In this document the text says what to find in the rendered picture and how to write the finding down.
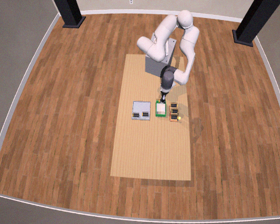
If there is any green open-top box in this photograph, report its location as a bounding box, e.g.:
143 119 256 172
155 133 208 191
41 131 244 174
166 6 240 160
156 101 166 117

